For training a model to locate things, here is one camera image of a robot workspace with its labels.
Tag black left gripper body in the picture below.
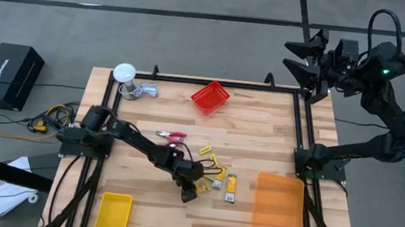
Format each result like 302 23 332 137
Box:
173 158 207 205

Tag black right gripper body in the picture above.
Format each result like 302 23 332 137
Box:
306 48 361 110

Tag yellow crayon box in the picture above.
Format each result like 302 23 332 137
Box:
211 165 228 191
194 177 214 197
224 173 239 205

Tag yellow eraser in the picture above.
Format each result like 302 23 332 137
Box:
198 145 214 157
208 152 220 170

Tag red plastic mesh basket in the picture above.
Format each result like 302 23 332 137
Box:
188 77 233 119

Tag yellow plastic bin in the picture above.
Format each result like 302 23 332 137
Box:
93 191 134 227

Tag orange translucent plastic tray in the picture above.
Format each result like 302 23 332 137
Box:
250 170 310 227

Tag white mushroom table lamp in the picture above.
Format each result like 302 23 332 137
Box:
111 61 142 99

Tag black metal beam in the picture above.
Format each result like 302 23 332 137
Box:
0 152 56 194

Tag white paper sheets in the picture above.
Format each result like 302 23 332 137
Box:
0 153 42 221

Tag black cardboard box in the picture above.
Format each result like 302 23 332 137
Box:
0 42 47 114

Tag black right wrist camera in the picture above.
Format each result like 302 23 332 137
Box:
333 37 361 65

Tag black aluminium table frame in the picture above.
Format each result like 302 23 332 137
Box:
40 54 378 227

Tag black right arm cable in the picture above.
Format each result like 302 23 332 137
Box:
359 7 405 114

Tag white coiled power cable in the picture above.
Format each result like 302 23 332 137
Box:
116 77 161 104

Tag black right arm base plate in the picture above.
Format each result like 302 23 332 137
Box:
292 147 349 183

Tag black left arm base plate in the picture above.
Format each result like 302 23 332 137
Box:
58 129 115 161

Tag yellow cable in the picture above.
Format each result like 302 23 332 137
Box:
0 98 73 145

